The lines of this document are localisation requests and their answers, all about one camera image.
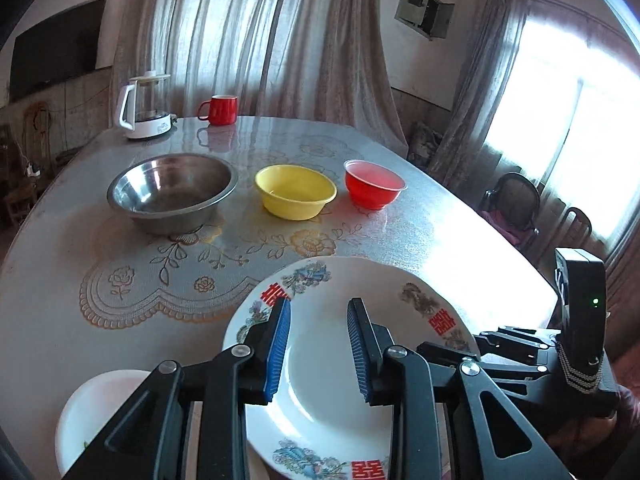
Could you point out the lace floral table cover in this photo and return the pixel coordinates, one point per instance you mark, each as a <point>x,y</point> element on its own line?
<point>210,265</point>

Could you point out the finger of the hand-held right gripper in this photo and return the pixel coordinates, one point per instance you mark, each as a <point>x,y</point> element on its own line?
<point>440,352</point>
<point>520,337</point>

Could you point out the narrow beige lace curtain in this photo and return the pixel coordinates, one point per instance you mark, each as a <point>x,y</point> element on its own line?
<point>475,85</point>

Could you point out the plain white plate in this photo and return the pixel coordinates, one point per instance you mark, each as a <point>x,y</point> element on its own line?
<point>95,410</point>

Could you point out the wide beige lace curtain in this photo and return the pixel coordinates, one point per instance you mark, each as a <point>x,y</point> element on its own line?
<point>260,35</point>

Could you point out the white electric glass kettle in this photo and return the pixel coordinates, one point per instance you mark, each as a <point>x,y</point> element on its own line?
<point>147,120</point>

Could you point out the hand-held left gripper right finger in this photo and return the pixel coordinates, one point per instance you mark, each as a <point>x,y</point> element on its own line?
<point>358,345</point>

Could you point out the yellow plastic bowl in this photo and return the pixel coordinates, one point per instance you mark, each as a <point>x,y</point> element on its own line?
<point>295,192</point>

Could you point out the floral patterned white plate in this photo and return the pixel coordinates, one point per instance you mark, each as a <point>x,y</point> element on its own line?
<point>320,385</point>

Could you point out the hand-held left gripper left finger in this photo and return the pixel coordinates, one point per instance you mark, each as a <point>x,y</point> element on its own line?
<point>279,345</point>

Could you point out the bright window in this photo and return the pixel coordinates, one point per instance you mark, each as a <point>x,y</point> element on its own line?
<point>565,110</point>

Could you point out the dark wooden chair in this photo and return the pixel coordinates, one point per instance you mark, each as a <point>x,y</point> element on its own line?
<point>575,225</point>

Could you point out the patterned cushion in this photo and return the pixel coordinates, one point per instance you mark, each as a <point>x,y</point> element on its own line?
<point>425,142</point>

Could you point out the dark round-back chair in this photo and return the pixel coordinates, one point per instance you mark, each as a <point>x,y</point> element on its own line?
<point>517,195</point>

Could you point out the person's right forearm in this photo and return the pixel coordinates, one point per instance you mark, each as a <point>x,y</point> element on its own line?
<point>595,445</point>

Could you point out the stainless steel bowl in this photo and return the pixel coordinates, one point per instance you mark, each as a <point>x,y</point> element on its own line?
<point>170,190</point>

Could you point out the pink cloth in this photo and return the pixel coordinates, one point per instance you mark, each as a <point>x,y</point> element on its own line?
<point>510,227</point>

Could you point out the red mug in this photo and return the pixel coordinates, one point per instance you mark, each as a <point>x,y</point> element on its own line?
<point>222,110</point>

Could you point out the wall electrical box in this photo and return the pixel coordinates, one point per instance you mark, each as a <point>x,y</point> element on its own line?
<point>422,10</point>

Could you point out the black wall television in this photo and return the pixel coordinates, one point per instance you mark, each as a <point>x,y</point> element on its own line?
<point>55,50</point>

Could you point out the red plastic bowl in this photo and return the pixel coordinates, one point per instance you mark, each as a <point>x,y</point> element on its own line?
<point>372,185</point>

